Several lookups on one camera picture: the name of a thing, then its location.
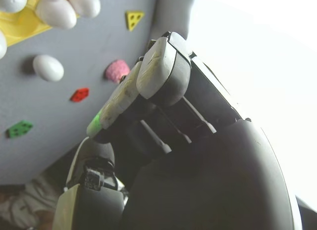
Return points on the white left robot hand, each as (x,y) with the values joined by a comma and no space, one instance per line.
(210,170)

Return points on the yellow egg carton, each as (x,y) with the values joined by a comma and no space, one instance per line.
(22,27)

